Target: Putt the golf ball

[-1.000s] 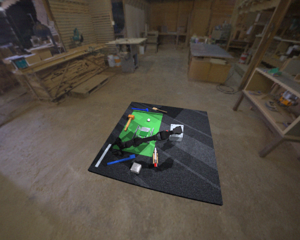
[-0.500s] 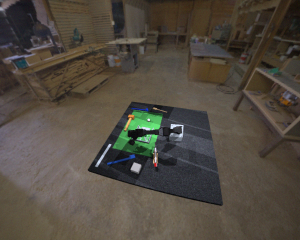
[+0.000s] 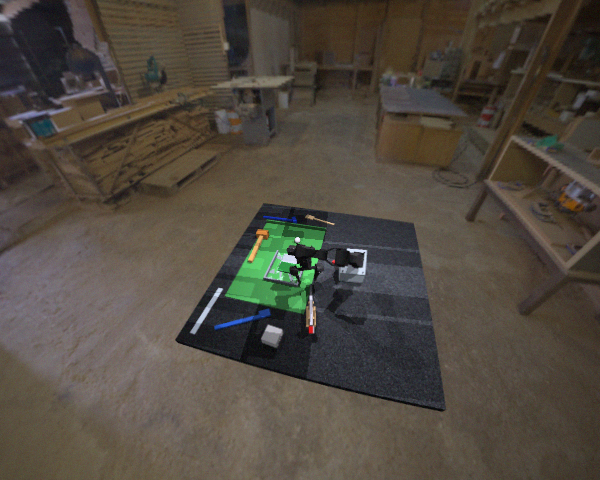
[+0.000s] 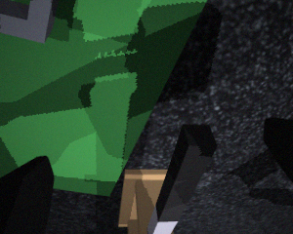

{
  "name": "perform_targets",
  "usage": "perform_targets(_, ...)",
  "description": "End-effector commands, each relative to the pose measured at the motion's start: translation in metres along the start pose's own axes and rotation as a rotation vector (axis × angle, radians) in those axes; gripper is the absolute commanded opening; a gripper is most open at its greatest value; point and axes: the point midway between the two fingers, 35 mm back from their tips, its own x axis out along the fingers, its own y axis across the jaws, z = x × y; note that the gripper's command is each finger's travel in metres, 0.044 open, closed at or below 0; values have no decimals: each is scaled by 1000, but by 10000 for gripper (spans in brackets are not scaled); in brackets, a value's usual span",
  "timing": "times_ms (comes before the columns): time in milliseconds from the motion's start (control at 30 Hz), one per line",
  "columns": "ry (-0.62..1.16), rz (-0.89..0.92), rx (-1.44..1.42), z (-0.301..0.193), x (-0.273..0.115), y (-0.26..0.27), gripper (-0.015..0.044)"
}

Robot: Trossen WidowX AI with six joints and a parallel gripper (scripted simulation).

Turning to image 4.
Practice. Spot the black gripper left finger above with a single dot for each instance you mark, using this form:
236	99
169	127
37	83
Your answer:
26	197

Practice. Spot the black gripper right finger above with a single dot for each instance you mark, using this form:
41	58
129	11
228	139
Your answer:
278	135

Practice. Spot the green putting mat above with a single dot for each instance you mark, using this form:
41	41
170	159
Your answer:
83	97

